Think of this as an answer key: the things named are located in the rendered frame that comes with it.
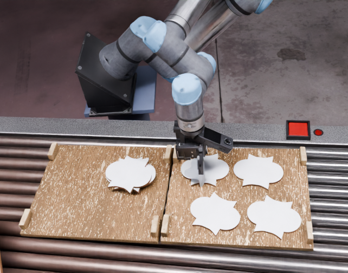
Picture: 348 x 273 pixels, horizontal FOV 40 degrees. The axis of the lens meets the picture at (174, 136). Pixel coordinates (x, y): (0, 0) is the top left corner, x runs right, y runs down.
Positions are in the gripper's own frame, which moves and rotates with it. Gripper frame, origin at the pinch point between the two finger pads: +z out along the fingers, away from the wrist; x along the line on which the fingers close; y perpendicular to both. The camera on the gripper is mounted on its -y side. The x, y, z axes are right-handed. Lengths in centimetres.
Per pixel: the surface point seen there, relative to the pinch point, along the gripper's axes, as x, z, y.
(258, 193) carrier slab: 8.3, 0.9, -16.1
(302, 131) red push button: -17.4, 1.7, -30.5
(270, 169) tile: -0.3, 0.1, -19.9
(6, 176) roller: 2, 1, 66
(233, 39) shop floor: -201, 93, 1
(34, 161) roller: -4, 1, 58
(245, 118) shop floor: -118, 94, -9
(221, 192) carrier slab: 8.1, 0.6, -5.4
